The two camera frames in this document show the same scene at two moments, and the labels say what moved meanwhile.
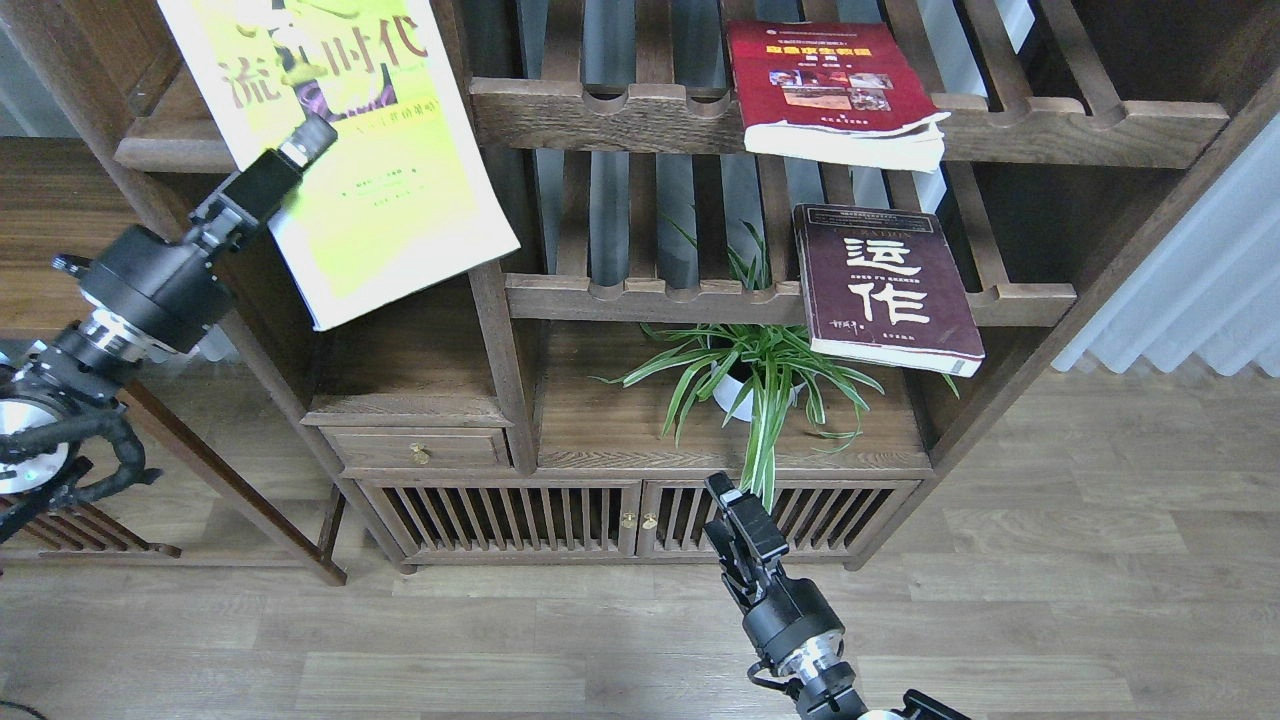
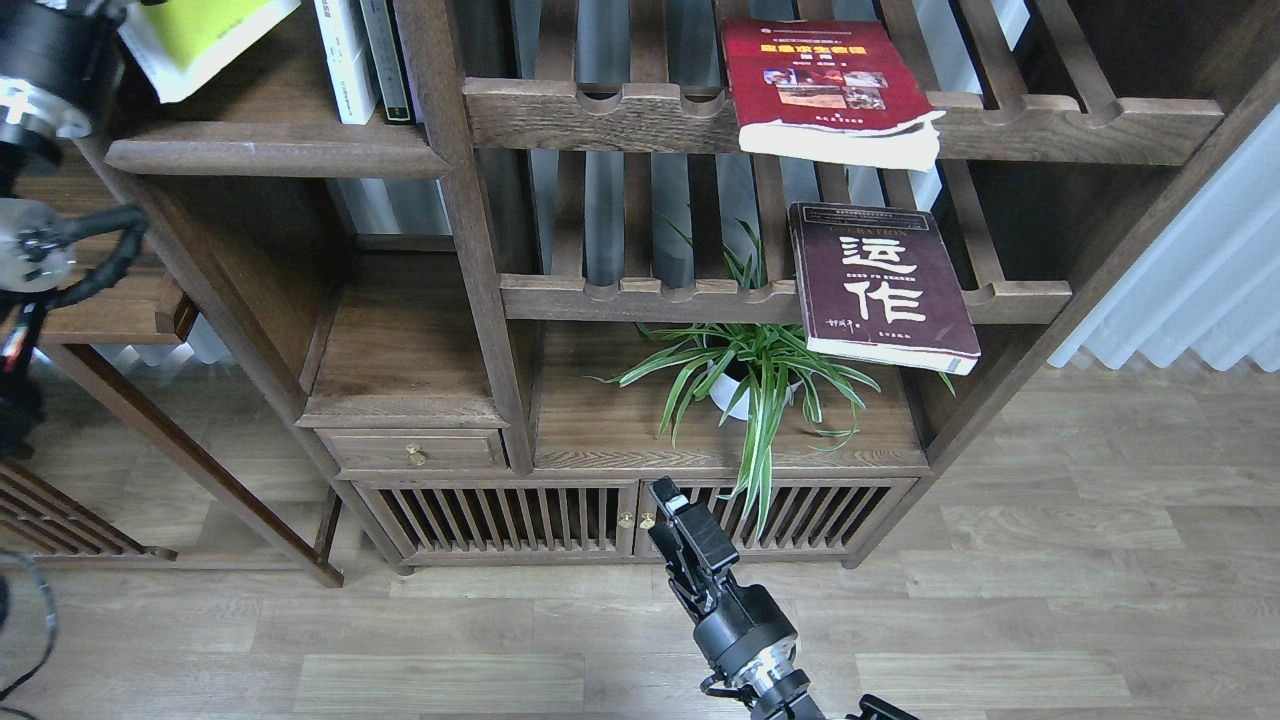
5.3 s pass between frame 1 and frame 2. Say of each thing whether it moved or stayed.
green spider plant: stayed
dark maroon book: stayed
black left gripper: moved
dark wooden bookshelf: stayed
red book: stayed
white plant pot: stayed
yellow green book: moved
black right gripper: moved
